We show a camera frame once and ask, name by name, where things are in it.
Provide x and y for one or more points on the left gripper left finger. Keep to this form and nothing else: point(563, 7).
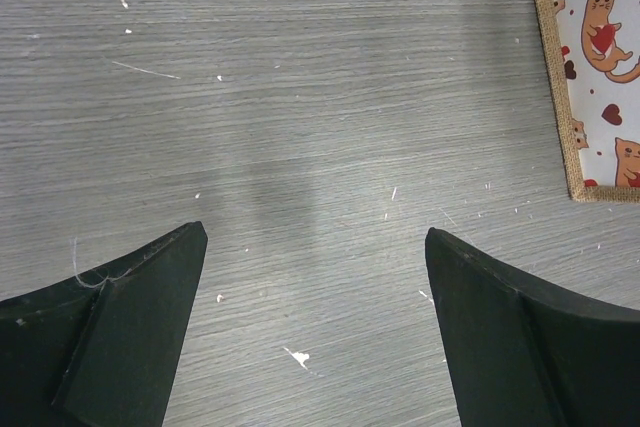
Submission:
point(102, 348)

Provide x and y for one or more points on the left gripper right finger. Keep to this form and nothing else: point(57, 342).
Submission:
point(522, 351)

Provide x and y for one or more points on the brown burlap canvas bag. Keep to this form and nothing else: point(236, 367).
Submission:
point(591, 51)

